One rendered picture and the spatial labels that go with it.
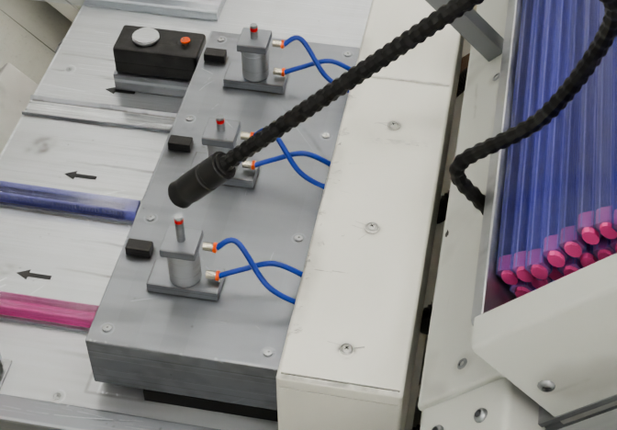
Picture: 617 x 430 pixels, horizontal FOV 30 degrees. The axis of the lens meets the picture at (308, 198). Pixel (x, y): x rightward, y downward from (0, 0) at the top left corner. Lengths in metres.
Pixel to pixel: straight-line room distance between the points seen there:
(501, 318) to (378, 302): 0.17
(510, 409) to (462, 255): 0.14
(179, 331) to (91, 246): 0.17
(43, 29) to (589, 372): 2.04
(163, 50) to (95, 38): 0.12
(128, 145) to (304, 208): 0.21
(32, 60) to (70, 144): 1.48
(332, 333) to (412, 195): 0.14
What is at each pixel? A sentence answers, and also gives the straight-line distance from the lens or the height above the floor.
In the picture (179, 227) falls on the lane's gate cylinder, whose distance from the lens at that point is 0.76.
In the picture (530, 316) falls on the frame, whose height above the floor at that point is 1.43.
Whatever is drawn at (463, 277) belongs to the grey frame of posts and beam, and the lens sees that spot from 0.73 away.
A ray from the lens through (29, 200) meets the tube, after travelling 0.95.
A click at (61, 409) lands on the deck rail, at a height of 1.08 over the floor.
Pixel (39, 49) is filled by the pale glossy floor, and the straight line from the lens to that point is 2.51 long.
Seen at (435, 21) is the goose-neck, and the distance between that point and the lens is 0.57.
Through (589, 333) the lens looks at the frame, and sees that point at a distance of 0.60.
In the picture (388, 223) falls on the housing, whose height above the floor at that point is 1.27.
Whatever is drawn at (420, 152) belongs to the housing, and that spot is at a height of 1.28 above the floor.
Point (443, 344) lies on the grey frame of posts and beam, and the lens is 0.71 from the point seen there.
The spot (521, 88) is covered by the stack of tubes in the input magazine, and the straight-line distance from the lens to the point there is 0.77.
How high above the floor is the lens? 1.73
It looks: 37 degrees down
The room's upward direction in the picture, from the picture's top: 59 degrees clockwise
